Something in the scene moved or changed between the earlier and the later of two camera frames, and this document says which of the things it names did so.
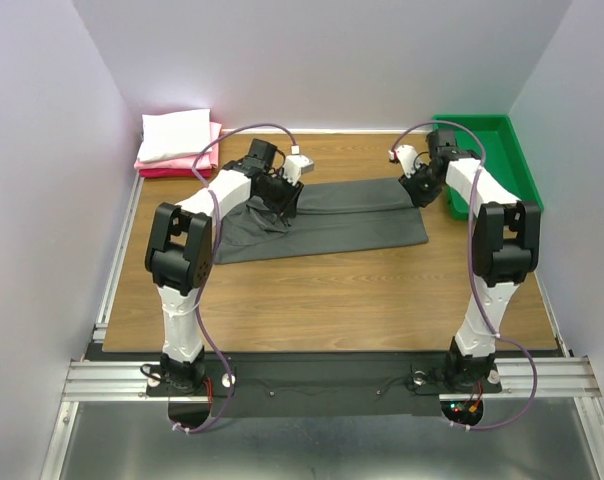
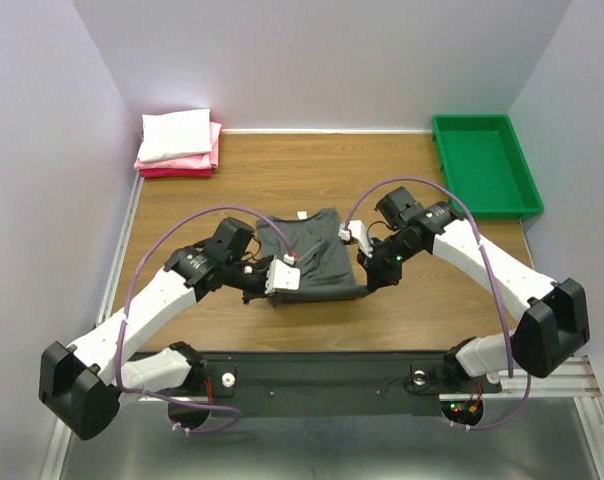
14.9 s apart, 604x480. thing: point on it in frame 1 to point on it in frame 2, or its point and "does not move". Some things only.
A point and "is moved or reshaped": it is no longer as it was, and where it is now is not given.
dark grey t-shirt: x=335 y=216 is moved or reshaped
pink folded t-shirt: x=185 y=161 does not move
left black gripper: x=286 y=208 to x=259 y=292
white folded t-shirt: x=174 y=134 does not move
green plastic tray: x=492 y=139 does not move
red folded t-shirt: x=173 y=173 does not move
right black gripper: x=418 y=197 to x=378 y=274
